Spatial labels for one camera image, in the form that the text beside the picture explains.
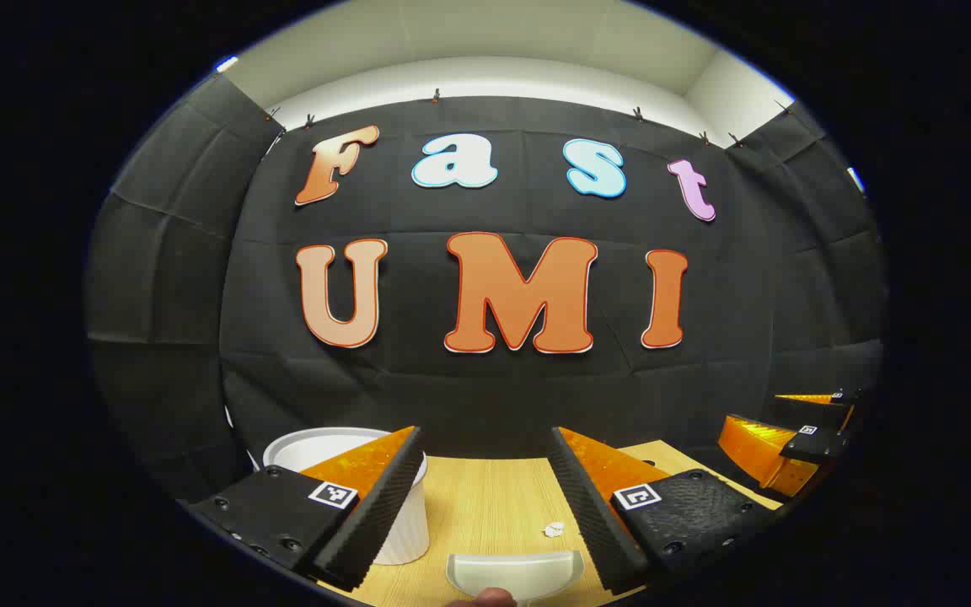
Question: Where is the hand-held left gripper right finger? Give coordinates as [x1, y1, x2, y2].
[548, 426, 779, 596]

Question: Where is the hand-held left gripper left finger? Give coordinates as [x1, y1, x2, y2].
[186, 426, 424, 592]

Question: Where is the white ribbed garbage bin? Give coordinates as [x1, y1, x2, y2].
[263, 427, 432, 566]

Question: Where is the grey plastic dustpan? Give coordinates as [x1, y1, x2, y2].
[446, 551, 585, 604]

